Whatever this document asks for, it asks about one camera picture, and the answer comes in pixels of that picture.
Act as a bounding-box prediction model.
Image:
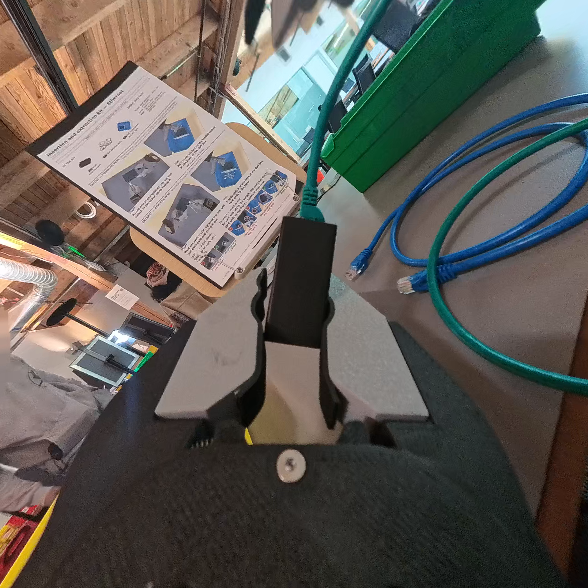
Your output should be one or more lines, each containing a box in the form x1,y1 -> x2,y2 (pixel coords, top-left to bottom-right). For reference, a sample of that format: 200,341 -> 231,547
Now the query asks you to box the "green plastic bin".
320,0 -> 547,194

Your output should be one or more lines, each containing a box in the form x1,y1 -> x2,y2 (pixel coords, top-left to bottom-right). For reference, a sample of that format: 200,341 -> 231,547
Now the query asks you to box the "grey panel on tripod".
69,335 -> 140,389
119,312 -> 176,346

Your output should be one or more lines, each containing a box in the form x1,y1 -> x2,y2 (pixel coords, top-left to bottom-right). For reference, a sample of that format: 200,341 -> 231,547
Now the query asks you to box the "silver duct pipe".
0,256 -> 58,331

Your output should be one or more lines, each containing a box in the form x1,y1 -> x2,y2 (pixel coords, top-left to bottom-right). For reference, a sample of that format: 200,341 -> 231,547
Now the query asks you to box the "instruction sheet on stand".
130,122 -> 307,299

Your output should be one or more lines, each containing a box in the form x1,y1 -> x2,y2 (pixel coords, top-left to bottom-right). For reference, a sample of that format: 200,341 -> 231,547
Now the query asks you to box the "black ethernet switch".
264,216 -> 337,348

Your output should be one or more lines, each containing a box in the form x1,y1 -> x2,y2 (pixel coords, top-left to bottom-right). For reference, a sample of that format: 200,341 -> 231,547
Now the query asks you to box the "blue ethernet cable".
347,94 -> 588,295

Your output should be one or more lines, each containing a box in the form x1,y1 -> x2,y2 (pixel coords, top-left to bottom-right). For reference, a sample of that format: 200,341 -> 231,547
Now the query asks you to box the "black round speaker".
36,220 -> 65,247

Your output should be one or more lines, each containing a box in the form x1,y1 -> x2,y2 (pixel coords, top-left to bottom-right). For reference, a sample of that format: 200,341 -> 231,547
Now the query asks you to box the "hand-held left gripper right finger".
318,275 -> 431,430

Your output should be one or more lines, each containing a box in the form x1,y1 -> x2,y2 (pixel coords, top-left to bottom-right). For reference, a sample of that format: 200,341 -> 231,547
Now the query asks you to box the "black floor lamp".
46,298 -> 126,341

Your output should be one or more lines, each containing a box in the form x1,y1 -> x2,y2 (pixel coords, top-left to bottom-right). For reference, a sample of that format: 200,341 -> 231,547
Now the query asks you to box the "leopard print cloth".
146,262 -> 182,300

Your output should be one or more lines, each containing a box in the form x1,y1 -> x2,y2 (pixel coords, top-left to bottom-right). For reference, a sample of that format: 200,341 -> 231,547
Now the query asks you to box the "printed instruction sheet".
27,61 -> 301,289

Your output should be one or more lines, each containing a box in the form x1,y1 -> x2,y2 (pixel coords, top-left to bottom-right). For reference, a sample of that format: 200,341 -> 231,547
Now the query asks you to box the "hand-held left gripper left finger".
155,269 -> 268,425

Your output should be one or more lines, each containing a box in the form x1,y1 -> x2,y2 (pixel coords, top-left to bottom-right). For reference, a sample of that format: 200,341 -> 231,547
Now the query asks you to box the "green ethernet cable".
299,0 -> 588,397

